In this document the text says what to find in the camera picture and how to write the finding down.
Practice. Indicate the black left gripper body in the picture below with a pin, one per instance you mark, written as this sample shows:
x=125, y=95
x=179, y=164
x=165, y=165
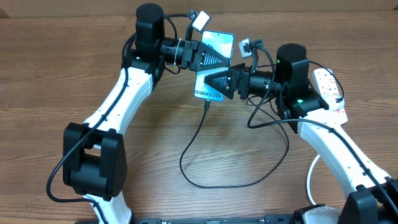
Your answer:
x=178, y=52

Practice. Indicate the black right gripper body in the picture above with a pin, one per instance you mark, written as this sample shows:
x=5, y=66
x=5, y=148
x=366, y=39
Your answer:
x=255, y=84

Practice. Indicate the Samsung Galaxy smartphone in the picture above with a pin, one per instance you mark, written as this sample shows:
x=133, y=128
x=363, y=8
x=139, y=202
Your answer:
x=223, y=43

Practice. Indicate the white power strip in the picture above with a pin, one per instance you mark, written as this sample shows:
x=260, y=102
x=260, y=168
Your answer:
x=325, y=84

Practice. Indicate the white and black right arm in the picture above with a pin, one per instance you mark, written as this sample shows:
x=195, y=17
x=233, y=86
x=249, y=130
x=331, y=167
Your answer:
x=370, y=192

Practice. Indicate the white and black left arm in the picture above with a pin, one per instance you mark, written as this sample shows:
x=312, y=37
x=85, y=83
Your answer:
x=95, y=164

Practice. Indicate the white charger plug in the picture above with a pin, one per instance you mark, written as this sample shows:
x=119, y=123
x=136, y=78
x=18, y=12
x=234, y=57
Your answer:
x=335, y=102

